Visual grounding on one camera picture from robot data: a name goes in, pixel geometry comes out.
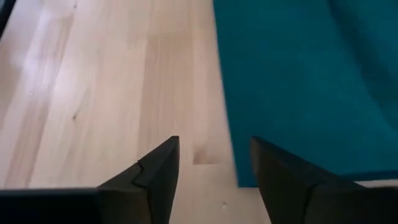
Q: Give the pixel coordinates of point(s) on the teal microfiber towel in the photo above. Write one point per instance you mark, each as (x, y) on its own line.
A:
(304, 87)

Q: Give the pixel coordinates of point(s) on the black metal table frame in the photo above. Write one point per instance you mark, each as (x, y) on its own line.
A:
(4, 12)

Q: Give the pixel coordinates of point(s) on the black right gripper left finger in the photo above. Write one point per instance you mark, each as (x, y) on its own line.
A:
(155, 186)

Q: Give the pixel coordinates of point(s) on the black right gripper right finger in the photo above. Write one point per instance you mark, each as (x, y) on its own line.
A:
(286, 189)

